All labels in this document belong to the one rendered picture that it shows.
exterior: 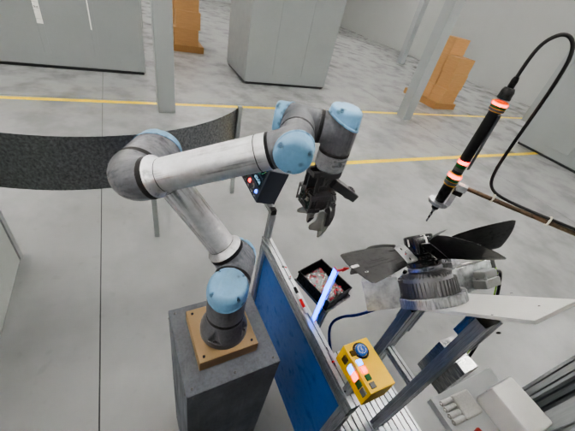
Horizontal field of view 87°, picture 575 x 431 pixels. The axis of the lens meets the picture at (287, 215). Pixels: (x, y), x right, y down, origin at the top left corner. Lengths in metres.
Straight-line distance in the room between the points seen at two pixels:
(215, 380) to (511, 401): 1.04
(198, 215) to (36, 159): 1.72
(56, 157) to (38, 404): 1.40
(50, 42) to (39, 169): 4.40
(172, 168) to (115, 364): 1.73
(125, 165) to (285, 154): 0.35
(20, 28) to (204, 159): 6.22
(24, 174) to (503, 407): 2.76
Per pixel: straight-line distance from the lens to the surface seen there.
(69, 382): 2.27
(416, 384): 1.73
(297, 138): 0.55
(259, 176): 1.52
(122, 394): 2.17
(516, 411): 1.48
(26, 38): 6.78
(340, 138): 0.70
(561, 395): 1.69
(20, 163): 2.54
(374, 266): 1.24
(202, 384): 1.06
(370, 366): 1.11
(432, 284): 1.33
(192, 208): 0.87
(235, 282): 0.90
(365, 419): 2.17
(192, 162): 0.64
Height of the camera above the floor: 1.98
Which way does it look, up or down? 38 degrees down
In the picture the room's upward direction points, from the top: 14 degrees clockwise
